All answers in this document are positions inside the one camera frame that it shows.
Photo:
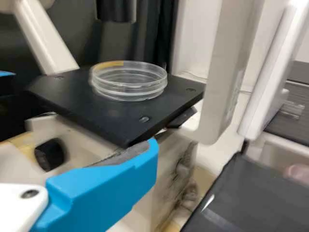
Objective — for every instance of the white pipette stand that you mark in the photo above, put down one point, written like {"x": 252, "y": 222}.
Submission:
{"x": 265, "y": 72}

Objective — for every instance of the petri dish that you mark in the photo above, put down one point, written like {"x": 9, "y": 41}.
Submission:
{"x": 128, "y": 82}

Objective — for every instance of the cream microscope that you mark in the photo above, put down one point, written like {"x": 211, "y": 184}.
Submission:
{"x": 120, "y": 116}

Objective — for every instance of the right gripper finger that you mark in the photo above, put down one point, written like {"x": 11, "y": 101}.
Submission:
{"x": 101, "y": 193}

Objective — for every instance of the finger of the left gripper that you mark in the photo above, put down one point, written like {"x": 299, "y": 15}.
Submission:
{"x": 7, "y": 79}

